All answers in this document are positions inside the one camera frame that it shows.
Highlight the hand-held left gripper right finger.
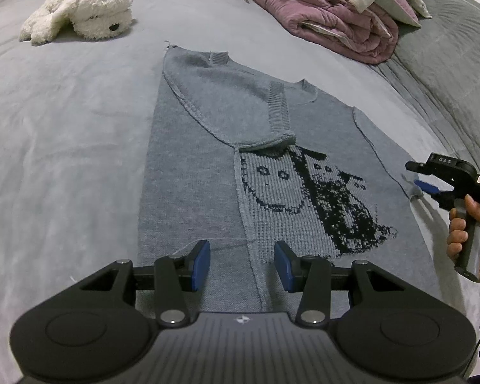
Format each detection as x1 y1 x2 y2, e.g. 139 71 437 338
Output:
274 241 406 327

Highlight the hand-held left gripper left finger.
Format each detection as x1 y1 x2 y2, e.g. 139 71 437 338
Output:
78 240 211 327

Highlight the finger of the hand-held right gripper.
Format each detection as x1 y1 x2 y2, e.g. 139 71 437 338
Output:
414 180 457 211
406 153 476 187

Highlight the grey knit sweater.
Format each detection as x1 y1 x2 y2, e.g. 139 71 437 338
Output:
138 42 443 313

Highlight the grey quilted blanket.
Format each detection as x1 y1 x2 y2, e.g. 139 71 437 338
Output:
372 0 480 193

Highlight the grey bed sheet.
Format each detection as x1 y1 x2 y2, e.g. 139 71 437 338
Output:
0 0 473 384

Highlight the pink folded quilt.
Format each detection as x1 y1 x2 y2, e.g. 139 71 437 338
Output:
246 0 420 65

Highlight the white plush dog toy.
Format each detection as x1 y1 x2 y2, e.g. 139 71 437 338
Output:
19 0 140 44

